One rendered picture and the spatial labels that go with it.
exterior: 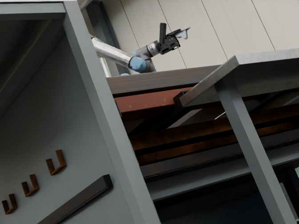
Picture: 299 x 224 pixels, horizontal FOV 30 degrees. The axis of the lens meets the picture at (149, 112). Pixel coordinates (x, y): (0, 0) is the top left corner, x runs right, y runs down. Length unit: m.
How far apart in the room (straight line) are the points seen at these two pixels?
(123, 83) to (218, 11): 9.54
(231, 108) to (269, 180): 0.22
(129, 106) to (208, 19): 9.71
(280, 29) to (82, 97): 8.95
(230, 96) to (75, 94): 0.42
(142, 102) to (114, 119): 0.32
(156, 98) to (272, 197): 0.45
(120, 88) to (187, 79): 0.26
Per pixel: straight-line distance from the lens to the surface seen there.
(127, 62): 3.00
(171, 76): 1.75
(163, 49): 3.10
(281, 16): 10.32
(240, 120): 1.53
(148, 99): 1.65
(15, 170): 1.92
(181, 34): 3.08
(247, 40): 10.69
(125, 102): 1.60
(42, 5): 1.41
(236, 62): 1.46
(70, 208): 1.59
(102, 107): 1.33
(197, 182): 1.66
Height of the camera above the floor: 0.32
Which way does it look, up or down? 15 degrees up
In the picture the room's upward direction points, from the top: 21 degrees counter-clockwise
